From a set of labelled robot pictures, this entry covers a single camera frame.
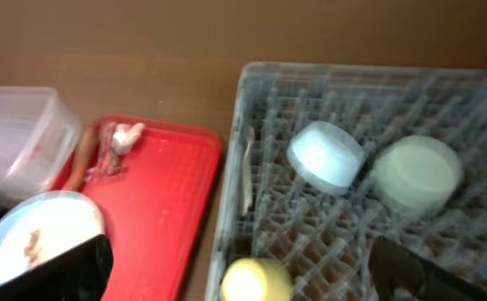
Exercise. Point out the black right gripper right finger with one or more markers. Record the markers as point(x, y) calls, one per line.
point(393, 266)

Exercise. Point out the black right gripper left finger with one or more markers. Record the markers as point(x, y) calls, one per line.
point(80, 274)

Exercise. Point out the pale green bowl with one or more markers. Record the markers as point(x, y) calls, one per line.
point(416, 175)

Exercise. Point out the light blue bowl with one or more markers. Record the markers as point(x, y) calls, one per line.
point(326, 157)

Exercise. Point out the yellow plastic cup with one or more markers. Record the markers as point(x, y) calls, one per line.
point(256, 279)

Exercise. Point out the white plastic spoon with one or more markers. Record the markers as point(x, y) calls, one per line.
point(247, 185)

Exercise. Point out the grey dishwasher rack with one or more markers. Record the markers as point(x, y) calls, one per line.
point(324, 241)

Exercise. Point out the food scraps on plate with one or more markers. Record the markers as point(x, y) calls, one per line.
point(34, 250)

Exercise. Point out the light blue plate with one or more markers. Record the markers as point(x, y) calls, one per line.
point(66, 219)

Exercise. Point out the red plastic tray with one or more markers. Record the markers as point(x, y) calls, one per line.
point(153, 211)

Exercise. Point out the red candy wrapper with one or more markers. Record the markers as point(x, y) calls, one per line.
point(109, 162)

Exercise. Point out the crumpled white tissue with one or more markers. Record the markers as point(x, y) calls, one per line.
point(125, 136)

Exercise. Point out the clear plastic bin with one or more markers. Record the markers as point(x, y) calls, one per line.
point(37, 136)

